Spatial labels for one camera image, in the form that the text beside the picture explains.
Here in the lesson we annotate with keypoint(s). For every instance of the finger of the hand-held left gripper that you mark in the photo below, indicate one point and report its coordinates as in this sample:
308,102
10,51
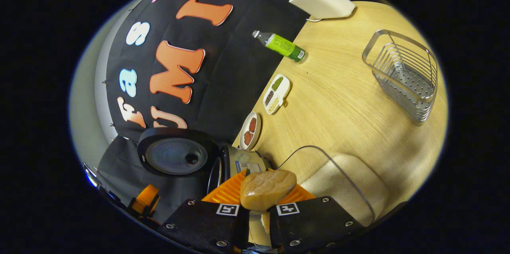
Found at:
145,200

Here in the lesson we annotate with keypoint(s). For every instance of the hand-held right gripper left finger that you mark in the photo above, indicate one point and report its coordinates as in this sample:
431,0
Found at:
207,222

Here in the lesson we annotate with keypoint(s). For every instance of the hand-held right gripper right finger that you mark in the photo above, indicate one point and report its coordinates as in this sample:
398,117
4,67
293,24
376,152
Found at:
314,222

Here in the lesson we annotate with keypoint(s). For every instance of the clear container of rice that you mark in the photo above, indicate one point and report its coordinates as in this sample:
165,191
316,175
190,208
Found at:
342,186

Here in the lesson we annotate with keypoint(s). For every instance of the dark grey rice cooker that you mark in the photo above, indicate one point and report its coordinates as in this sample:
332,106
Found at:
175,154

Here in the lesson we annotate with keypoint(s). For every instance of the wooden spoon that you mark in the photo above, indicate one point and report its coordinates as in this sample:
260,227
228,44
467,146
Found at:
267,188

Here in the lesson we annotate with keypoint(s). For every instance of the red meat piece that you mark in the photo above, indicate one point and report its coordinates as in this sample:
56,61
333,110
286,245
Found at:
248,138
252,125

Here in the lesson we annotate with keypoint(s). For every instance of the white round plate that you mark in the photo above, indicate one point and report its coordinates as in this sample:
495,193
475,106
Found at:
257,134

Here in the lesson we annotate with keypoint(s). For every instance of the white divided grain tray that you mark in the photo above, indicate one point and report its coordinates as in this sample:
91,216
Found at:
277,94

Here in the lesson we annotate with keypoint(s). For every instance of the green label drink bottle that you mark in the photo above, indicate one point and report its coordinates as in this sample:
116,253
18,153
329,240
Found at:
283,45

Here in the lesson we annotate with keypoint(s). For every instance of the white toaster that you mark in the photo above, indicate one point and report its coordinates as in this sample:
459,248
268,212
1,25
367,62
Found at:
324,3

